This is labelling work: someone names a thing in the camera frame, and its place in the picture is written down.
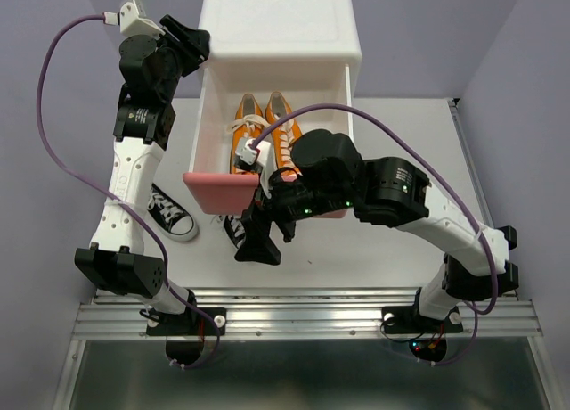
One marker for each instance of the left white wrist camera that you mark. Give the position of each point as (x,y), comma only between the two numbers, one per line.
(133,20)

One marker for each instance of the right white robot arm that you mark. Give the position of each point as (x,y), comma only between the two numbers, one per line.
(389,192)

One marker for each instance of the dark pink drawer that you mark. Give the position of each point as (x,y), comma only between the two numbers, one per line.
(215,189)

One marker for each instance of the white shoe cabinet body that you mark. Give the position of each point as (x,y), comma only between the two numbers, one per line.
(307,49)

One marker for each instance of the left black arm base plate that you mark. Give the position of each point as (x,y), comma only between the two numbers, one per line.
(187,324)

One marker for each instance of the right black canvas sneaker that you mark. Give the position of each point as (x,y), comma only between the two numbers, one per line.
(232,228)

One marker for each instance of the left black canvas sneaker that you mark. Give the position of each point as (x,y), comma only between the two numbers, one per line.
(174,221)

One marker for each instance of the black canvas sneaker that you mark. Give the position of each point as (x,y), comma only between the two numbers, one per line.
(232,228)
(174,221)

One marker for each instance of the orange canvas sneaker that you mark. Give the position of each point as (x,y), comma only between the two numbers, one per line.
(283,136)
(249,122)

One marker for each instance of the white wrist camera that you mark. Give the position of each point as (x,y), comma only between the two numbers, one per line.
(133,20)
(260,160)

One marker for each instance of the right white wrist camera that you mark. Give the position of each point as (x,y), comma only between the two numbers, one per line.
(260,160)

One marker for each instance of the aluminium mounting rail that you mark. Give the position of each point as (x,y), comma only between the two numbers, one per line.
(299,314)

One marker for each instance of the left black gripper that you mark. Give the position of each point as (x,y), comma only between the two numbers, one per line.
(198,44)

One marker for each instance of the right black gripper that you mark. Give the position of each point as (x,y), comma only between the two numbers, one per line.
(258,247)

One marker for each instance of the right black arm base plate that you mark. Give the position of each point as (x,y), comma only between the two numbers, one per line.
(407,320)

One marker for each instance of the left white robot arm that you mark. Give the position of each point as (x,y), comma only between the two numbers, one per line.
(115,261)

